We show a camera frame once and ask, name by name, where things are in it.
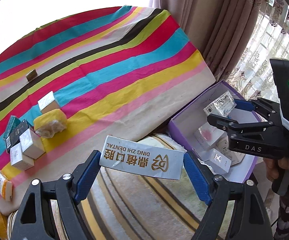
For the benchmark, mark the teal box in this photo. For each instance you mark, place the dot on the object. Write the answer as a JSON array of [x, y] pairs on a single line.
[[12, 125]]

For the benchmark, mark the tall beige box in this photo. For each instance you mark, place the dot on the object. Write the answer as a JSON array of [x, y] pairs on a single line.
[[235, 155]]

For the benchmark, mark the yellow sponge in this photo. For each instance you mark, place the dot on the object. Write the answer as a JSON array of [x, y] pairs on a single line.
[[52, 117]]

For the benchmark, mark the silver white box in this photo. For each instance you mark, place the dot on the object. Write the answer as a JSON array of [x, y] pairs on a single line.
[[47, 101]]

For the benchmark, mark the floral lace curtain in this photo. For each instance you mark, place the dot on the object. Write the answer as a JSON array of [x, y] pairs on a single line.
[[259, 67]]

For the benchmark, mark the fibrous scouring pad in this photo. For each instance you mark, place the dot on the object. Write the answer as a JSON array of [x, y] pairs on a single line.
[[47, 130]]

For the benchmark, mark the plain white box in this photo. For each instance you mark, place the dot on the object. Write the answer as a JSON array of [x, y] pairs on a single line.
[[22, 160]]

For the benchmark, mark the brown curtain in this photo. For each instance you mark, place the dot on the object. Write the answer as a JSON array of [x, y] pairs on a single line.
[[222, 30]]

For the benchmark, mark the black box with barcode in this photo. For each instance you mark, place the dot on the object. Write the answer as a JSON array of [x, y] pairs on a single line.
[[18, 133]]

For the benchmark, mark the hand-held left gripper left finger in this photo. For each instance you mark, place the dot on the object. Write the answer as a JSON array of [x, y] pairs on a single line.
[[89, 175]]

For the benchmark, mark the silver box with figure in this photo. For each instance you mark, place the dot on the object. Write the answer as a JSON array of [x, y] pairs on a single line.
[[32, 145]]

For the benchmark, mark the striped towel cushion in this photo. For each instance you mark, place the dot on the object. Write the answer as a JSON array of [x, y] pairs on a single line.
[[139, 205]]

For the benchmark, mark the purple cardboard box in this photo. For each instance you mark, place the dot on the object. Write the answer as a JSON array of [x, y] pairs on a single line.
[[182, 126]]

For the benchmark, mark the white box with logo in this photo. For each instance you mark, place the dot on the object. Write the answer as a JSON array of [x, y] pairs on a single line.
[[218, 158]]

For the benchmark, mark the small brown box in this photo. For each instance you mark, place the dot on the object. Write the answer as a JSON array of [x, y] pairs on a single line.
[[31, 75]]

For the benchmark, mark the yellow white pack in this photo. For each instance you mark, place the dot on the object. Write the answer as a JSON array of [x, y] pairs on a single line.
[[3, 185]]

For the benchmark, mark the white box with gold print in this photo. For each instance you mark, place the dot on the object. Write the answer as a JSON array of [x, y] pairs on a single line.
[[139, 160]]

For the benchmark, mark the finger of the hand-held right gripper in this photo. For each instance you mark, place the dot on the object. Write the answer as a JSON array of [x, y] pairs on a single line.
[[239, 126], [242, 105]]

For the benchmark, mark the pink white box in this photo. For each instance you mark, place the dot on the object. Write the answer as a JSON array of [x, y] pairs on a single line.
[[209, 136]]

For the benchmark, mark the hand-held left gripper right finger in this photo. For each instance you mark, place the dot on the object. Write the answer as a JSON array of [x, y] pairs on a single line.
[[197, 177]]

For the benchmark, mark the colourful striped cloth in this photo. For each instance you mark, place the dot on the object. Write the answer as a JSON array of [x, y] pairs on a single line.
[[134, 67]]

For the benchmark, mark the clear-wrapped patterned box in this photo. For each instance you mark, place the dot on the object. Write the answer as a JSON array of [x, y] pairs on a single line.
[[219, 105]]

